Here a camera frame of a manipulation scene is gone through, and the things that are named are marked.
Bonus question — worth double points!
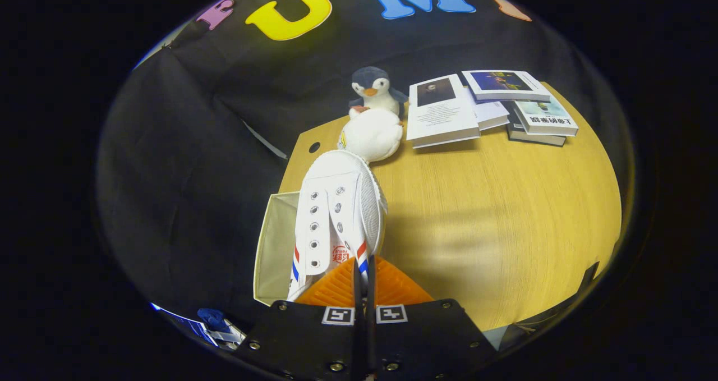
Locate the plain white book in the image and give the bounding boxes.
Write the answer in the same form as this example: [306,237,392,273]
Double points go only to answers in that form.
[466,86,510,131]

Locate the white canvas shoe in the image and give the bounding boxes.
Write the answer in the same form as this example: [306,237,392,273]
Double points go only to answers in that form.
[287,150,389,302]

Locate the blue and white object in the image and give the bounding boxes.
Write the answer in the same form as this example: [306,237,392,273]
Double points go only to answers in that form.
[154,305,247,351]

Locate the dark grey book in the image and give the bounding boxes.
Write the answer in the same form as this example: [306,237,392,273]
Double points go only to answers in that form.
[505,103,567,147]

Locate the plush penguin toy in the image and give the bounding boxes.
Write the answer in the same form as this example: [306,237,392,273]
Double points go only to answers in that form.
[337,66,409,163]

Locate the book with pale green cover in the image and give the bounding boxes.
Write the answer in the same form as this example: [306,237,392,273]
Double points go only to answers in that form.
[513,98,579,137]

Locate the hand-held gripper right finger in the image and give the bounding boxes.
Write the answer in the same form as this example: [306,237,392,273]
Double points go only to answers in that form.
[365,255,497,381]

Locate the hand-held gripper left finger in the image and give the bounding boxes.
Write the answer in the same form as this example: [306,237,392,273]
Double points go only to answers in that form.
[233,256,364,381]

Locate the book with blue picture cover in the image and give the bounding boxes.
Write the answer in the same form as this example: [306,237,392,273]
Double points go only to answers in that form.
[461,70,551,102]

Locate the white book with dark portrait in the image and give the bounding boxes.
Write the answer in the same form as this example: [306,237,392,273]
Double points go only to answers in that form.
[406,74,481,149]

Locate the grey fabric storage box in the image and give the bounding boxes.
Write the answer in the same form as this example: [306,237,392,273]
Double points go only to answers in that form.
[254,192,303,306]

